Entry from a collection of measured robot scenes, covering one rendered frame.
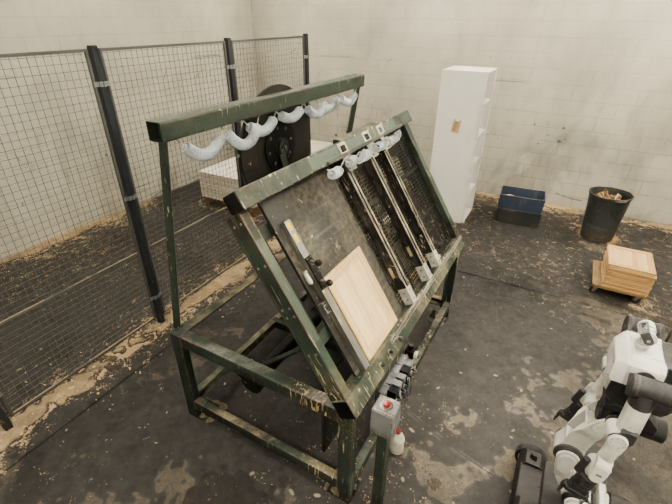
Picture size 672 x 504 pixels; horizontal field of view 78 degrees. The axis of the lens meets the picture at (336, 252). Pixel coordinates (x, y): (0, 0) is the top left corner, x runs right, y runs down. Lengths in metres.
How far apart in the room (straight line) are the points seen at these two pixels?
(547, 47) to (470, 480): 5.76
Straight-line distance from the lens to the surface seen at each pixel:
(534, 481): 3.13
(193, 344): 2.92
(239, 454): 3.27
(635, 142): 7.35
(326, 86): 3.37
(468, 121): 5.97
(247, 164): 2.78
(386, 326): 2.71
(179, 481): 3.26
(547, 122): 7.28
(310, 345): 2.17
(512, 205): 6.55
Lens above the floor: 2.64
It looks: 30 degrees down
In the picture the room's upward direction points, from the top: straight up
